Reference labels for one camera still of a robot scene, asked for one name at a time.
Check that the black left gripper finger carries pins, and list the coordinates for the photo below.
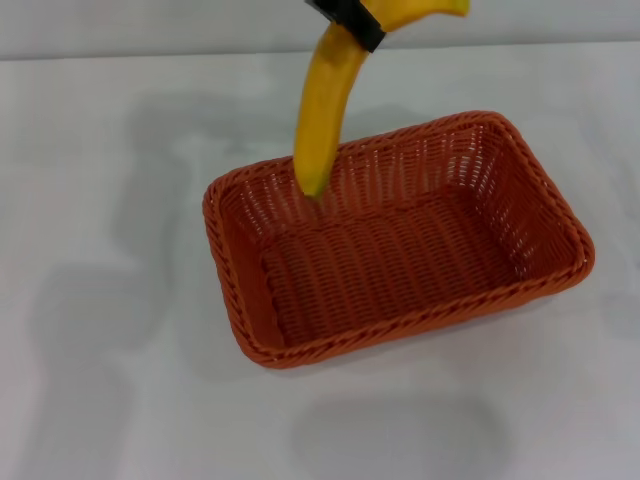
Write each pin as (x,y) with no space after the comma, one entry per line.
(352,22)

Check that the orange woven plastic basket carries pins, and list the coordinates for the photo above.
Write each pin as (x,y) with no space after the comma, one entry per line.
(400,260)

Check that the yellow banana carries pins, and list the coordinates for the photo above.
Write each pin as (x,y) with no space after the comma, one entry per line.
(325,100)

